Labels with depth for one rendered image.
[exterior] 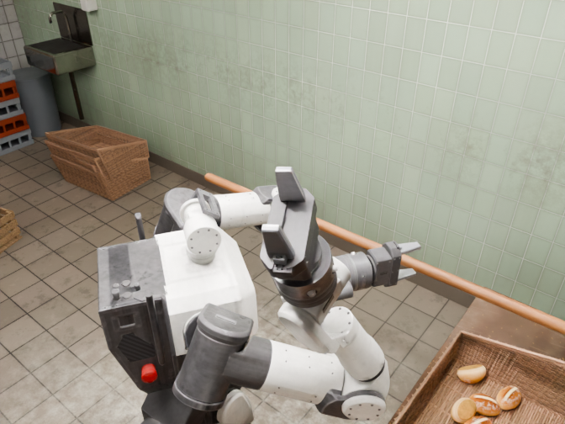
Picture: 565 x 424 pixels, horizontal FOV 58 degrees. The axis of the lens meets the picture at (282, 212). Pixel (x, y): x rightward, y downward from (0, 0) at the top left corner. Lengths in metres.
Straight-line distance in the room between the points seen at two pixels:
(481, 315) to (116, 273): 1.56
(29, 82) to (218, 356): 4.39
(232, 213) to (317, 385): 0.51
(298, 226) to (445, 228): 2.30
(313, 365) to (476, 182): 1.90
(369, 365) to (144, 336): 0.44
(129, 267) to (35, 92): 4.13
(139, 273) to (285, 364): 0.34
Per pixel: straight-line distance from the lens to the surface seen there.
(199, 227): 0.95
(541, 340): 2.23
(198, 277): 1.02
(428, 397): 1.89
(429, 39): 2.58
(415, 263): 1.39
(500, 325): 2.22
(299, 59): 3.01
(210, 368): 0.90
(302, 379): 0.94
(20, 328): 3.17
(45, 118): 5.23
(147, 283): 1.03
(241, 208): 1.29
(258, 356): 0.91
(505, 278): 2.93
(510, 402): 1.91
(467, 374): 1.92
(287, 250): 0.59
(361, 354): 0.88
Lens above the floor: 2.06
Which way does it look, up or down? 34 degrees down
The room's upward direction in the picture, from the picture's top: straight up
